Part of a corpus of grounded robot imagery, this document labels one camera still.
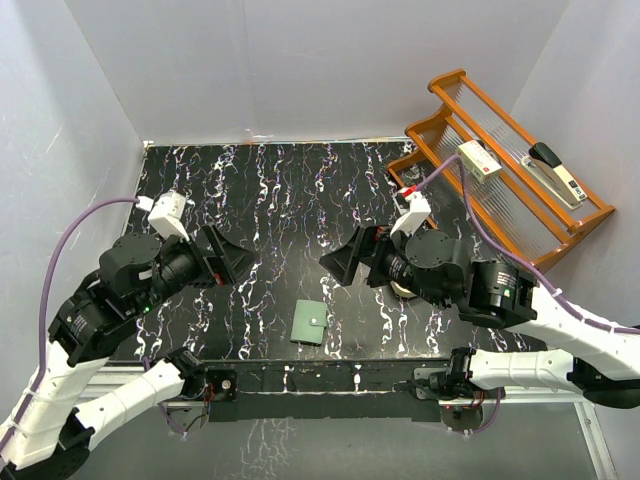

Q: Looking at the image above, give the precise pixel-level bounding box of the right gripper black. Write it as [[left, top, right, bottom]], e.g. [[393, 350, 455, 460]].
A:
[[321, 222, 452, 311]]

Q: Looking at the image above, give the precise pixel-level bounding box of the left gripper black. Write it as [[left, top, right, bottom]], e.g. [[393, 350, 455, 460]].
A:
[[133, 220, 260, 315]]

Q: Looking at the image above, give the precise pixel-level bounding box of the green card holder wallet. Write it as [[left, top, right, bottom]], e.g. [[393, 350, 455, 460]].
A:
[[290, 300, 328, 346]]

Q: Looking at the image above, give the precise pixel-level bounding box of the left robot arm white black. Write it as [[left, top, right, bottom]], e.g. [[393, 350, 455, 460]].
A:
[[1, 224, 258, 479]]

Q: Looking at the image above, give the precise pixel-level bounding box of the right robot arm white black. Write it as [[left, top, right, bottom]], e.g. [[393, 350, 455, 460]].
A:
[[319, 226, 639, 409]]

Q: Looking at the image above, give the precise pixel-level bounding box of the beige oval tray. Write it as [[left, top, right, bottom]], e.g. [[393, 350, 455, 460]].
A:
[[390, 281, 415, 299]]

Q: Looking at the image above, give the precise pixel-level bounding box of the orange wooden shelf rack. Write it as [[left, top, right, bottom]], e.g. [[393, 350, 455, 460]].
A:
[[387, 69, 615, 272]]

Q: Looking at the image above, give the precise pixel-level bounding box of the white staples box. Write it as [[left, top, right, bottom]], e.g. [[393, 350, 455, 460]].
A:
[[456, 140, 502, 184]]

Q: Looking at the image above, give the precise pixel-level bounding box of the white black stapler on rack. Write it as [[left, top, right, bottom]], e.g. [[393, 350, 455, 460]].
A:
[[521, 142, 588, 210]]

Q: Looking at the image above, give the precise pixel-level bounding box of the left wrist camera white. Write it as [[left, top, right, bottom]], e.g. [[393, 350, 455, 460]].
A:
[[136, 191, 190, 241]]

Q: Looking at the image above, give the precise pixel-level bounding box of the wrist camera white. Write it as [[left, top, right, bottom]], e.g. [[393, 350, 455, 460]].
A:
[[136, 191, 190, 241], [391, 186, 431, 236]]

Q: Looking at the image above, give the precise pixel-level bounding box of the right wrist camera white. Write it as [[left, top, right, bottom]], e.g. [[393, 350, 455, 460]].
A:
[[391, 186, 431, 236]]

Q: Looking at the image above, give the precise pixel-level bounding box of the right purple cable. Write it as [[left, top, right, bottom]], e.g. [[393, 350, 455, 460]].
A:
[[414, 154, 640, 436]]

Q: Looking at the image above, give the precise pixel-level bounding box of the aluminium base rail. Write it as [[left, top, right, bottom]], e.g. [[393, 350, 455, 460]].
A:
[[44, 362, 621, 480]]

